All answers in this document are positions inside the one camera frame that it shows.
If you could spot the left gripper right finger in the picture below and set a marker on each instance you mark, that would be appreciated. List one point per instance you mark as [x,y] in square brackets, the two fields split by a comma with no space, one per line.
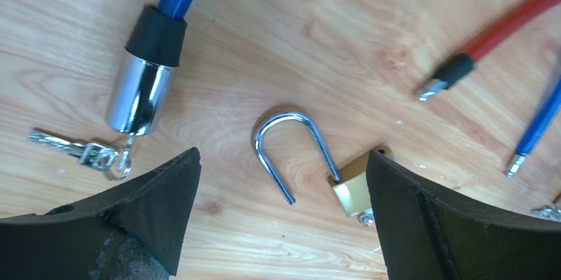
[428,231]

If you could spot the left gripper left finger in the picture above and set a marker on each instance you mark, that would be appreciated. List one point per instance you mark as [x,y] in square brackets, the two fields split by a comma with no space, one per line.
[134,230]

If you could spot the small silver key bunch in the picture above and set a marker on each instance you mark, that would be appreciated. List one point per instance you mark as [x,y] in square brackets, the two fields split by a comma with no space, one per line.
[114,161]

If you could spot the brass padlock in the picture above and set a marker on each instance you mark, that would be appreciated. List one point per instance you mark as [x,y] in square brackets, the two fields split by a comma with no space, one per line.
[290,147]

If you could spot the red lock silver keys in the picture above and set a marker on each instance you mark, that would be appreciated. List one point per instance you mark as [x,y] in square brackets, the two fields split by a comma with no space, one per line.
[548,212]

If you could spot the red cable lock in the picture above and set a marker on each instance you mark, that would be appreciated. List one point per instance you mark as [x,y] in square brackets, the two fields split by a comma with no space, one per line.
[464,60]

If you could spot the blue cable lock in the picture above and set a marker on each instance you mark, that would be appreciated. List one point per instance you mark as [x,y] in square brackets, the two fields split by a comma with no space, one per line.
[151,56]

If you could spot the padlock silver keys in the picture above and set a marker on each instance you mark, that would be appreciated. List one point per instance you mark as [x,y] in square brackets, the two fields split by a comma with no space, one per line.
[366,218]

